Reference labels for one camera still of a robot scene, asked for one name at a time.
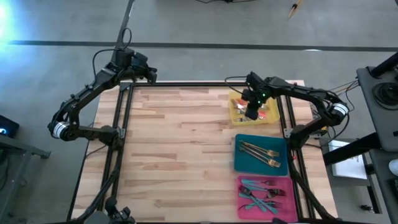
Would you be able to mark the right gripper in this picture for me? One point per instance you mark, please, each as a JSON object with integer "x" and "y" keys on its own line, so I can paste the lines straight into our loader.
{"x": 253, "y": 102}

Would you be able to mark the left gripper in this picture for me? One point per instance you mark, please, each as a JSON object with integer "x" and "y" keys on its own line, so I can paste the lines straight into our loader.
{"x": 144, "y": 63}

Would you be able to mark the gold fork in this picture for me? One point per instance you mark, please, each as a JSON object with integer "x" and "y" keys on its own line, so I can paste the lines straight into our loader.
{"x": 273, "y": 153}
{"x": 275, "y": 162}
{"x": 252, "y": 154}

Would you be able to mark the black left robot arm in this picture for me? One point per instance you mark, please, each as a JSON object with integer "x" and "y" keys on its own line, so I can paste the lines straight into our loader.
{"x": 87, "y": 90}

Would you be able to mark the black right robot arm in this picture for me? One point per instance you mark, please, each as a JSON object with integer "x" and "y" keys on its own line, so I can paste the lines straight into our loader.
{"x": 298, "y": 90}

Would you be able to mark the yellow plastic bin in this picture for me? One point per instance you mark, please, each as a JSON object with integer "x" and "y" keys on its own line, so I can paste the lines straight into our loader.
{"x": 275, "y": 112}

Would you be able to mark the teal plastic bin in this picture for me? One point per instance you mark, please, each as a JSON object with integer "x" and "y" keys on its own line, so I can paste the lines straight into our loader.
{"x": 248, "y": 168}

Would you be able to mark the red tag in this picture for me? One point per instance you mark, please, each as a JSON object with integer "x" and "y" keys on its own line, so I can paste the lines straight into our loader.
{"x": 294, "y": 157}

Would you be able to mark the yellow tag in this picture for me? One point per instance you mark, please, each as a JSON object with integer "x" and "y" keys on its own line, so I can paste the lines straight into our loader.
{"x": 322, "y": 127}

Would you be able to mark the black metal beam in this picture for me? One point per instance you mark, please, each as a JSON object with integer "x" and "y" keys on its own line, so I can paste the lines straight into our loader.
{"x": 351, "y": 149}

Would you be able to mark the white paper box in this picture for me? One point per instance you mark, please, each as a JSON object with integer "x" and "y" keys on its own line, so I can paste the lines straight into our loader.
{"x": 348, "y": 161}

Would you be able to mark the pink plastic bin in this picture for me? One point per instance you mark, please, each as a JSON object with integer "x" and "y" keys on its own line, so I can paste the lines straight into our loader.
{"x": 289, "y": 211}

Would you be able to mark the grey metal cart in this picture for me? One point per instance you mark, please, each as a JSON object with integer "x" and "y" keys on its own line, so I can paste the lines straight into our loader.
{"x": 382, "y": 124}
{"x": 18, "y": 147}

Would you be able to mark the black device with blue light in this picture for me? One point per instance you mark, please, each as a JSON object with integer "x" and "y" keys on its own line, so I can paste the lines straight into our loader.
{"x": 9, "y": 124}

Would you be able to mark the small black object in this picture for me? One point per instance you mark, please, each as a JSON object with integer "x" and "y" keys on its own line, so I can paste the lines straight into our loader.
{"x": 366, "y": 208}

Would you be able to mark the white round object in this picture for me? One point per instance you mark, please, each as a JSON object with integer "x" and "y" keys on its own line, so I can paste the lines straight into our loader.
{"x": 394, "y": 168}

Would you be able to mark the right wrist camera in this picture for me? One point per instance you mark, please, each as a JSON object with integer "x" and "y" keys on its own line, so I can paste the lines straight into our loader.
{"x": 253, "y": 80}

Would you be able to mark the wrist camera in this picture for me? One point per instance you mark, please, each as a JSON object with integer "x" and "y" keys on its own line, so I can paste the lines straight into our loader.
{"x": 253, "y": 80}
{"x": 124, "y": 56}

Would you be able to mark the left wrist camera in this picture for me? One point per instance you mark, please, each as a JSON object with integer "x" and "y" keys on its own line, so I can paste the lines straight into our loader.
{"x": 124, "y": 56}

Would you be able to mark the black post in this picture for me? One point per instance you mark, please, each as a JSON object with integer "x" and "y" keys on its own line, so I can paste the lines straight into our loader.
{"x": 385, "y": 65}

